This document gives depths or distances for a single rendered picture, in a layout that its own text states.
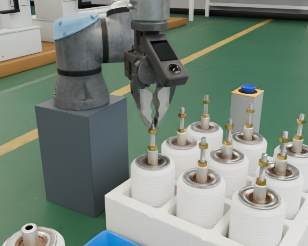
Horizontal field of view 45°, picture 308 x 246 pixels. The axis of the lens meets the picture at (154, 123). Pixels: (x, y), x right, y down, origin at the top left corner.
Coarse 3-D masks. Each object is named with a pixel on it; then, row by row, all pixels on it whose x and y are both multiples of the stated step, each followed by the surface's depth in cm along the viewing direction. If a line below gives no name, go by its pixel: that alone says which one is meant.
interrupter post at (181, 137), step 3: (177, 132) 87; (177, 135) 88; (180, 135) 87; (183, 135) 87; (177, 138) 88; (180, 138) 87; (183, 138) 87; (177, 141) 88; (180, 141) 88; (183, 141) 88; (180, 144) 88; (183, 144) 88
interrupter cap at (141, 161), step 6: (138, 156) 82; (144, 156) 82; (162, 156) 82; (138, 162) 79; (144, 162) 80; (162, 162) 79; (168, 162) 79; (144, 168) 77; (150, 168) 77; (156, 168) 77; (162, 168) 77
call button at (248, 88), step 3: (243, 84) 107; (246, 84) 107; (249, 84) 107; (243, 87) 105; (246, 87) 104; (249, 87) 104; (252, 87) 104; (255, 87) 105; (243, 90) 105; (246, 90) 104; (249, 90) 104; (252, 90) 104
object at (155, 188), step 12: (132, 168) 79; (168, 168) 78; (132, 180) 79; (144, 180) 77; (156, 180) 76; (168, 180) 78; (132, 192) 81; (144, 192) 78; (156, 192) 78; (168, 192) 79; (156, 204) 79
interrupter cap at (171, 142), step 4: (172, 136) 92; (176, 136) 92; (188, 136) 92; (168, 140) 90; (172, 140) 90; (176, 140) 90; (188, 140) 90; (192, 140) 90; (196, 140) 89; (168, 144) 87; (172, 144) 87; (176, 144) 88; (184, 144) 88; (188, 144) 88; (192, 144) 87; (196, 144) 87; (176, 148) 86; (180, 148) 85; (184, 148) 85; (188, 148) 86
